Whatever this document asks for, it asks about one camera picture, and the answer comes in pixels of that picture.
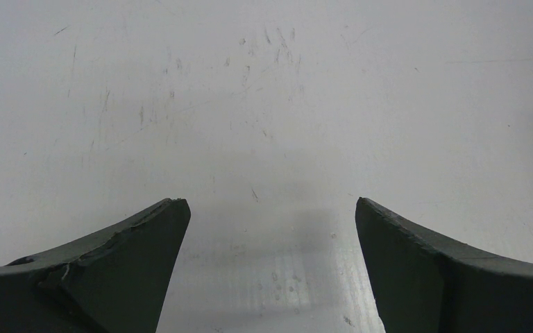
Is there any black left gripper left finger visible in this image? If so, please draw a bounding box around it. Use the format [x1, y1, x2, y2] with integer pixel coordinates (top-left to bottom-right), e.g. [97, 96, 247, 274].
[0, 198, 191, 332]

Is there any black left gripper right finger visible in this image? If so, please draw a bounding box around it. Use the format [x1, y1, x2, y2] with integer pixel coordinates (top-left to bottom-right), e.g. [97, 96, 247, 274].
[355, 198, 533, 332]

